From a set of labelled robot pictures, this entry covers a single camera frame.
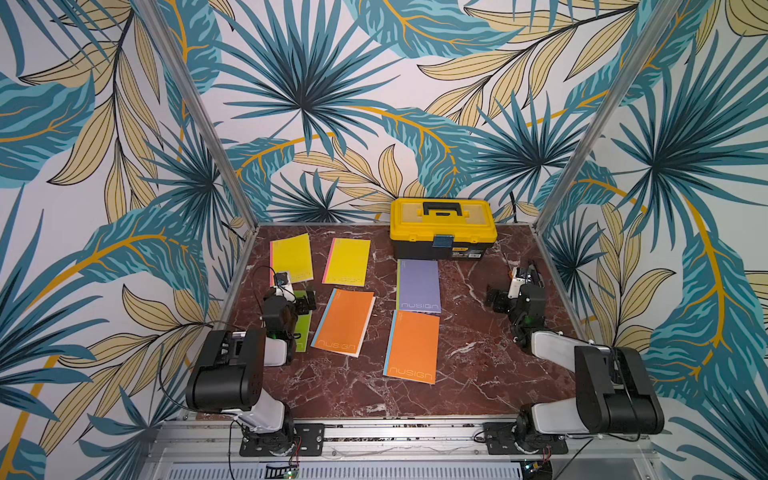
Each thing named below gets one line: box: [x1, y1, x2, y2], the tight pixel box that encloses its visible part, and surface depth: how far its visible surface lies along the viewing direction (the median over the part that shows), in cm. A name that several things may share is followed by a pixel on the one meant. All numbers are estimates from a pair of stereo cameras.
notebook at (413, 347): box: [383, 310, 440, 385], surface depth 91 cm
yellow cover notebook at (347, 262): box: [322, 238, 371, 287], surface depth 112 cm
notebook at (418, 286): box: [396, 259, 442, 313], surface depth 105 cm
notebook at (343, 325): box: [310, 288, 376, 358], surface depth 96 cm
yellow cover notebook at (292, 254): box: [269, 233, 314, 287], surface depth 109 cm
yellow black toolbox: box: [390, 197, 498, 260], surface depth 100 cm
